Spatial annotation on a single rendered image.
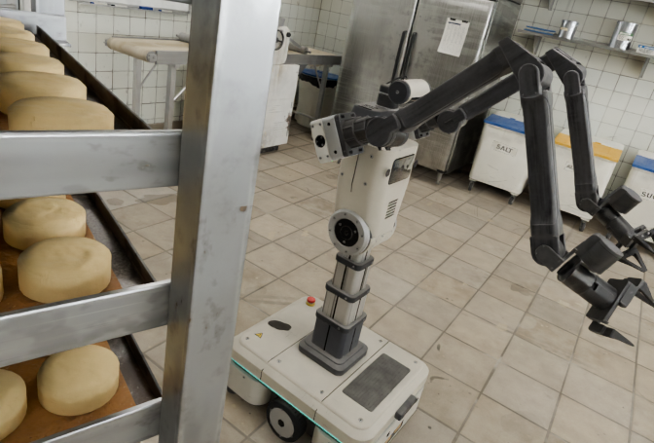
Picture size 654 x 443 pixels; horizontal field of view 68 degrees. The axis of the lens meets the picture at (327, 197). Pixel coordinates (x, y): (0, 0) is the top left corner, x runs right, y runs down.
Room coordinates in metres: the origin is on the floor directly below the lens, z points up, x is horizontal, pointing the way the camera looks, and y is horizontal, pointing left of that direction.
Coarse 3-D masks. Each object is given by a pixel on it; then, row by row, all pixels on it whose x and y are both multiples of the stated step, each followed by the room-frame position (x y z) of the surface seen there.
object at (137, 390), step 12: (132, 336) 0.30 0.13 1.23; (120, 348) 0.30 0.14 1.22; (132, 348) 0.29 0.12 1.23; (120, 360) 0.28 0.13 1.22; (132, 360) 0.29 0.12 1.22; (144, 360) 0.28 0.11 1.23; (132, 372) 0.28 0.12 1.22; (144, 372) 0.27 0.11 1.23; (132, 384) 0.27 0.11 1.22; (144, 384) 0.27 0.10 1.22; (156, 384) 0.26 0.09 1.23; (132, 396) 0.25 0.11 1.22; (144, 396) 0.26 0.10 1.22; (156, 396) 0.26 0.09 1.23
